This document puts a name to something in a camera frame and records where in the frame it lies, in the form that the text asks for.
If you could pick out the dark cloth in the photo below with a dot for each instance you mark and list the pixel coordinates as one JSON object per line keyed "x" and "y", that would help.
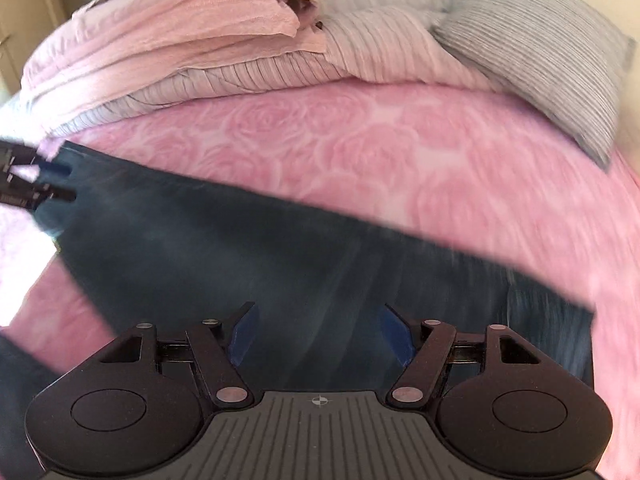
{"x": 20, "y": 385}

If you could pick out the wooden door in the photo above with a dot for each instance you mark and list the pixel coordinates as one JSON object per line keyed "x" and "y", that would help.
{"x": 25, "y": 10}

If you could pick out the blue denim jeans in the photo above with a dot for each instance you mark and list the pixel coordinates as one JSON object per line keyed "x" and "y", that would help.
{"x": 225, "y": 240}

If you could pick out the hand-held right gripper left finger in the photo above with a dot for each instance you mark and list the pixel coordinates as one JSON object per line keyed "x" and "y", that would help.
{"x": 245, "y": 332}

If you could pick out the pink floral blanket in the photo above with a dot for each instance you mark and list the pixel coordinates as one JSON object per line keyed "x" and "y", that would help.
{"x": 400, "y": 150}

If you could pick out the grey plaid pillow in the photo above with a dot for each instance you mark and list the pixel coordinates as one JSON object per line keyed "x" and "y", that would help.
{"x": 540, "y": 50}

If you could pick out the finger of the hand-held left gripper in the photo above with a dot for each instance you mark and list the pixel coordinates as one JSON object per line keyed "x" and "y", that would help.
{"x": 55, "y": 167}
{"x": 57, "y": 195}

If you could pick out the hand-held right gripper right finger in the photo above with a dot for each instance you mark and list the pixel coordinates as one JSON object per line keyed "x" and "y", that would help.
{"x": 395, "y": 332}

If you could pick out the lilac striped quilt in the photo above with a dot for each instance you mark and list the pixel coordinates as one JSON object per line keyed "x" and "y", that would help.
{"x": 375, "y": 45}

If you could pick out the pink towel blanket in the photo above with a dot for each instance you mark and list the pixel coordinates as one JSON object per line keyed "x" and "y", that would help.
{"x": 175, "y": 20}

